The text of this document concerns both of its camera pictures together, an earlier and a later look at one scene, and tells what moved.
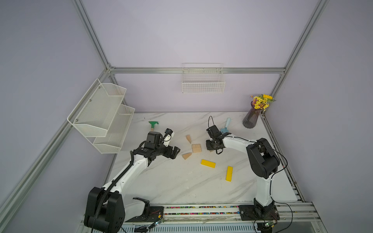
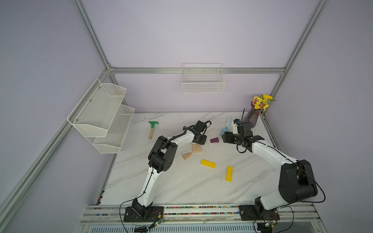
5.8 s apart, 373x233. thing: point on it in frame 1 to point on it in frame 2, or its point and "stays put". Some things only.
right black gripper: (209, 147) to (228, 135)
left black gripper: (168, 154) to (203, 140)
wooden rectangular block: (196, 150) stays put
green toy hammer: (153, 123) stays put
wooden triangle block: (186, 155) stays put
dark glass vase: (251, 119) stays put
